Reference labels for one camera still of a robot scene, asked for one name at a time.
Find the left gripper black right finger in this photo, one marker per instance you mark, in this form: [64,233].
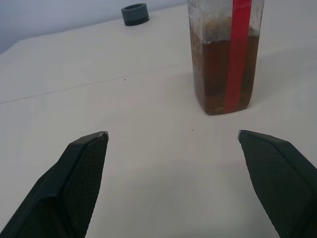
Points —
[280,178]

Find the clear plastic bottle red stripe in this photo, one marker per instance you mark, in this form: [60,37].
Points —
[213,74]

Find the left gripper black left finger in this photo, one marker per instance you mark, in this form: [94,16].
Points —
[74,178]

